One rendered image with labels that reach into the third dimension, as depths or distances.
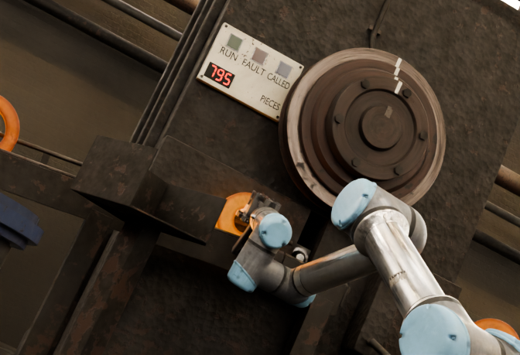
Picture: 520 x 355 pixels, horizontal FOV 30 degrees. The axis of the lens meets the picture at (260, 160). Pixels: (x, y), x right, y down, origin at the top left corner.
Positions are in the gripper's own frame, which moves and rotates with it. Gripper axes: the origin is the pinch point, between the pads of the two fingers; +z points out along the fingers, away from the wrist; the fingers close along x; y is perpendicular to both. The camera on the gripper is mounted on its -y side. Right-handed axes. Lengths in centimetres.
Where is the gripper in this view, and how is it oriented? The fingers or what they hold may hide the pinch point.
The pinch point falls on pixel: (247, 215)
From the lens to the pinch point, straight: 256.8
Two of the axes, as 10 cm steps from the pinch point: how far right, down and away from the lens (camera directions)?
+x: -8.7, -4.4, -2.2
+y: 4.6, -8.9, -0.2
